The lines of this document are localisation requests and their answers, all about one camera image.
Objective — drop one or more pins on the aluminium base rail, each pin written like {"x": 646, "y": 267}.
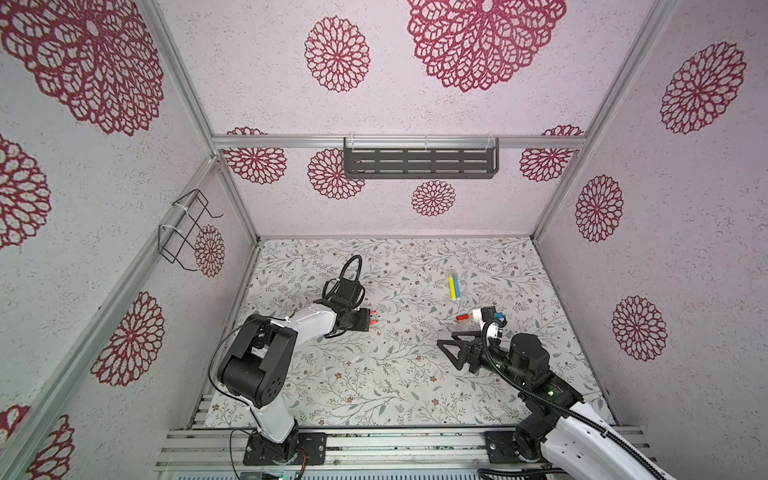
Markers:
{"x": 223, "y": 449}

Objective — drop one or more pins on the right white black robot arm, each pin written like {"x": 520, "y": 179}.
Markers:
{"x": 562, "y": 430}

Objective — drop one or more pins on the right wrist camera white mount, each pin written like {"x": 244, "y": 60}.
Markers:
{"x": 491, "y": 319}

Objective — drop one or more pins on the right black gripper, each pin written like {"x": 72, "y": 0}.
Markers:
{"x": 467, "y": 350}

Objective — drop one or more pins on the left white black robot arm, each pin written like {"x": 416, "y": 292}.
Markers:
{"x": 255, "y": 368}

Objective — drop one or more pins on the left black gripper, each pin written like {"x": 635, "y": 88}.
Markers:
{"x": 363, "y": 322}

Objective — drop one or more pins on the dark metal wall shelf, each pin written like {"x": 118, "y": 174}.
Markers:
{"x": 425, "y": 163}

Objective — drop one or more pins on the black wire wall rack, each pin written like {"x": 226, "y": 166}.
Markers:
{"x": 192, "y": 242}

